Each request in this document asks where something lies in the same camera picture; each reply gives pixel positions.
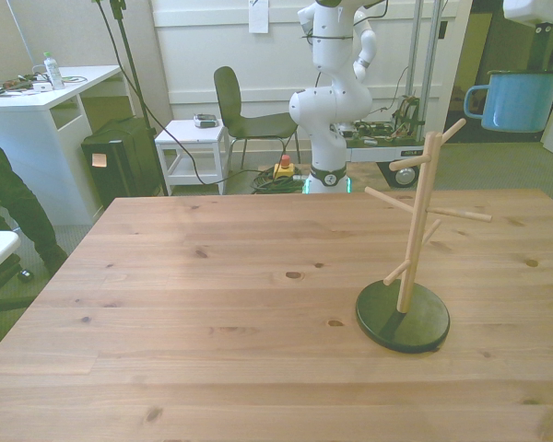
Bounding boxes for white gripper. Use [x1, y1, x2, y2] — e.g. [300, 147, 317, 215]
[502, 0, 553, 73]

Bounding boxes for blue enamel mug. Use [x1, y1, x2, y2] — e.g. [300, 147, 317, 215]
[464, 68, 553, 134]

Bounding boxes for wooden mug tree black base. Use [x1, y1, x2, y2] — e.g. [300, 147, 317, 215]
[355, 118, 493, 355]

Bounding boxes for yellow emergency stop button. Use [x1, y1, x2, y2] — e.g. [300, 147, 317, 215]
[273, 155, 297, 181]

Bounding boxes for white paper sheet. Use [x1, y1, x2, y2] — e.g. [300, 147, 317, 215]
[248, 0, 270, 35]

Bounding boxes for dark plastic chair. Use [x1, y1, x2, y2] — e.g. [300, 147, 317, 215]
[213, 65, 301, 170]

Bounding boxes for small white stool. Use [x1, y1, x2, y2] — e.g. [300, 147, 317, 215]
[154, 119, 230, 195]

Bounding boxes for black tripod stand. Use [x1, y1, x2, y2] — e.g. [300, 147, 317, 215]
[89, 0, 170, 198]

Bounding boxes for clear plastic bottle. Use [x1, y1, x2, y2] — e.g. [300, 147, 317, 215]
[42, 51, 66, 91]

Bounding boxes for white desk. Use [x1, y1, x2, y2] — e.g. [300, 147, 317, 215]
[0, 64, 135, 227]

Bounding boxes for person in dark trousers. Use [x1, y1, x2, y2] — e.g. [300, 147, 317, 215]
[0, 114, 69, 279]

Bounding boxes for black office chair base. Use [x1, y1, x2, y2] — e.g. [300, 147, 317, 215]
[0, 253, 34, 344]

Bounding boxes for aluminium frame posts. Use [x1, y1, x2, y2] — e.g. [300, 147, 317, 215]
[405, 0, 446, 153]

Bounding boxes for coil of dark cables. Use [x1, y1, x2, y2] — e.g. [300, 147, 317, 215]
[250, 169, 306, 195]

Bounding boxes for long black cable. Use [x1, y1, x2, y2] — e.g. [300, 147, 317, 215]
[95, 0, 277, 187]

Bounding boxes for pile of tools and wires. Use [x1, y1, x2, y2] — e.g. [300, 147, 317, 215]
[0, 72, 37, 97]

